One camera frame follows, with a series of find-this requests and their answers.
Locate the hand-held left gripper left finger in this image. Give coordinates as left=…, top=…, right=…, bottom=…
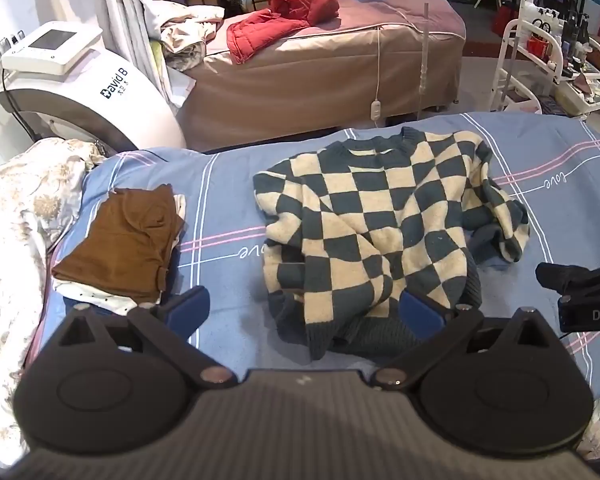
left=55, top=285, right=238, bottom=389

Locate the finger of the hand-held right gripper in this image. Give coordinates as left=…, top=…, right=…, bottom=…
left=536, top=261, right=600, bottom=307

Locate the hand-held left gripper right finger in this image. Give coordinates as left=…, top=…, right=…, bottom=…
left=372, top=290, right=563, bottom=391

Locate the checkered knit sweater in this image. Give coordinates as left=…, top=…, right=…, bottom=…
left=252, top=127, right=531, bottom=362

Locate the white dotted garment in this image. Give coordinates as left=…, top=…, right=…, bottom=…
left=54, top=192, right=188, bottom=317

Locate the brown folded garment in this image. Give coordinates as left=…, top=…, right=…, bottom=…
left=51, top=185, right=187, bottom=305

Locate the blue striped bedsheet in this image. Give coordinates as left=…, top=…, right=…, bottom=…
left=27, top=111, right=600, bottom=402

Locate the white trolley cart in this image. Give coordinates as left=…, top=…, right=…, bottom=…
left=490, top=0, right=600, bottom=120

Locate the floral quilt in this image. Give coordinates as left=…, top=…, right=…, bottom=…
left=0, top=137, right=107, bottom=467

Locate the red box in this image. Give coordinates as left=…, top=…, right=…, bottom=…
left=526, top=35, right=552, bottom=62

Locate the white beauty machine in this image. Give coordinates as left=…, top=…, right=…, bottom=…
left=0, top=21, right=187, bottom=155

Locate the brown massage bed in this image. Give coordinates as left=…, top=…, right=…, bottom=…
left=177, top=0, right=467, bottom=152

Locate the crumpled beige blanket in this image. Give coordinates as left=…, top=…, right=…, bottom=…
left=145, top=2, right=226, bottom=72

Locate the metal stand pole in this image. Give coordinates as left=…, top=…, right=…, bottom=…
left=418, top=0, right=431, bottom=107

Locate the red padded jacket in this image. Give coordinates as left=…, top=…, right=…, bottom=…
left=226, top=0, right=341, bottom=65

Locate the mauve bed cover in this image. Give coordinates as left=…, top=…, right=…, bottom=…
left=212, top=0, right=467, bottom=56

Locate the white curtain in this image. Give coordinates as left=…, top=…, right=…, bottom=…
left=87, top=0, right=156, bottom=63

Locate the white cable with switch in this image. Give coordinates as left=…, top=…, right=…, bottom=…
left=369, top=0, right=467, bottom=122

